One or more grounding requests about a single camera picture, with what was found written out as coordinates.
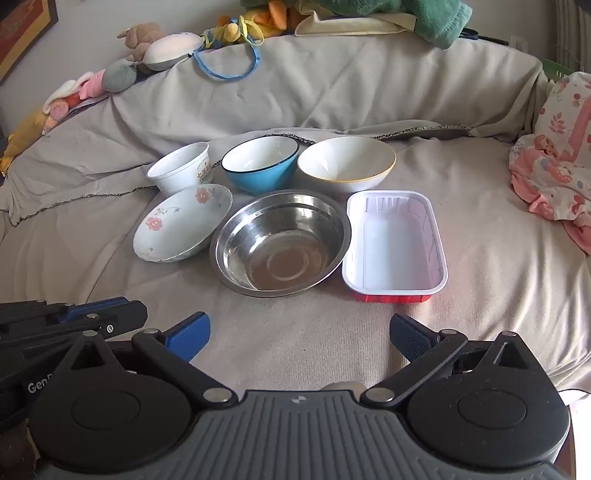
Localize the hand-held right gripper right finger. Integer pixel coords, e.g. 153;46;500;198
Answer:
360;313;530;408

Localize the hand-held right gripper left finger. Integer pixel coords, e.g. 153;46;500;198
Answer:
69;311;237;409

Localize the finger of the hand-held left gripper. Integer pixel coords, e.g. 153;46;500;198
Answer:
0;296;129;325
0;300;148;358

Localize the white floral plate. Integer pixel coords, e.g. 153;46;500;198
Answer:
133;183;234;263

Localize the stainless steel bowl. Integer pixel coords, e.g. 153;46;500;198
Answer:
209;189;353;298

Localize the red and white tray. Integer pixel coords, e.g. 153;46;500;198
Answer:
341;190;449;304

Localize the white printed cup bowl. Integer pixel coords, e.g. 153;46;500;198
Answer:
147;141;212;195

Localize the blue bowl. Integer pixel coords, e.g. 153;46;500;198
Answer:
221;137;300;195

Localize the white bowl with yellow rim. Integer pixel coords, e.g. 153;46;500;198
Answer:
297;136;397;195

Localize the pink and white plush toy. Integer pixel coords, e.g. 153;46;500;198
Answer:
43;69;110;124

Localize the grey plush toy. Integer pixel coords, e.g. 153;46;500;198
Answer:
102;58;140;93

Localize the pink printed blanket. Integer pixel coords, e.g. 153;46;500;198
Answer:
508;71;591;256

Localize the grey sofa cover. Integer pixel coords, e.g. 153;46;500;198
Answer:
0;33;591;404

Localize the white oval plush toy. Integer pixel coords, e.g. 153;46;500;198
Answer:
143;32;206;72

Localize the brown teddy bear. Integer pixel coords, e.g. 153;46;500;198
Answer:
116;23;160;64

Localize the framed picture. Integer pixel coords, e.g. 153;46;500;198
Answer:
0;0;59;85

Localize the green basket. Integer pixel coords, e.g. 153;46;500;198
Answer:
542;58;574;80

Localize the dark object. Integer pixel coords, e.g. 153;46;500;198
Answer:
461;28;509;46

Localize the cream cloth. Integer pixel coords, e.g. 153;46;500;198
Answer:
295;12;417;38

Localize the green towel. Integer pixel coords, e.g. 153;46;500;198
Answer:
242;0;470;50

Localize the yellow and orange plush toy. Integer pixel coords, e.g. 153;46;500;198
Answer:
203;0;302;45

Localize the blue strap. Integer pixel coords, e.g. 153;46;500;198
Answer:
192;17;260;82

